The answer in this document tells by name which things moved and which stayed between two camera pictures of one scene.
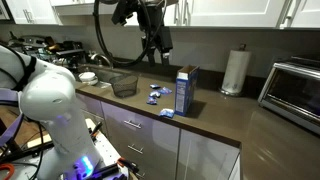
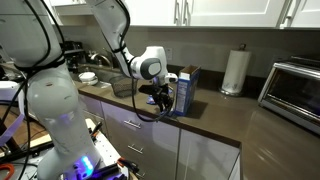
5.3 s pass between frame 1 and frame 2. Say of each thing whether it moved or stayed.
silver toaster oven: stayed
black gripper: moved
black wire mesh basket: stayed
